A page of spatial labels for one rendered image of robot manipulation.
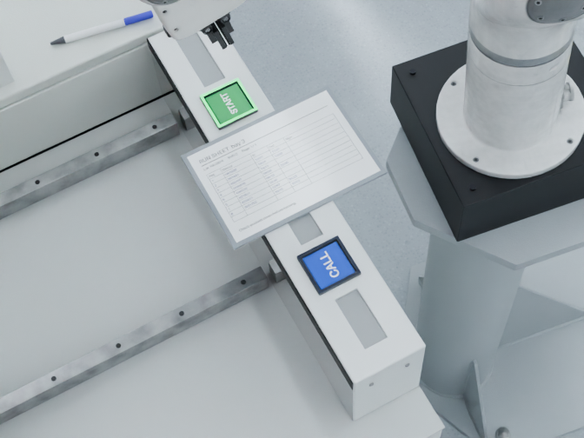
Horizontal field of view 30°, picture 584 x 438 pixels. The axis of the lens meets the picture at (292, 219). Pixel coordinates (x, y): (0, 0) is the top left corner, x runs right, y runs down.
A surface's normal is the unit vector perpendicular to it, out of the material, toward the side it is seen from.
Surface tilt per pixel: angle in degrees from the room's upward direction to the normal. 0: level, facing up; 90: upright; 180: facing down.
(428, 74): 4
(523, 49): 92
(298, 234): 0
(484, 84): 91
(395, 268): 0
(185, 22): 90
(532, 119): 88
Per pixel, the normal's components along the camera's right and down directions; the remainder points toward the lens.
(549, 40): 0.32, 0.86
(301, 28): -0.05, -0.46
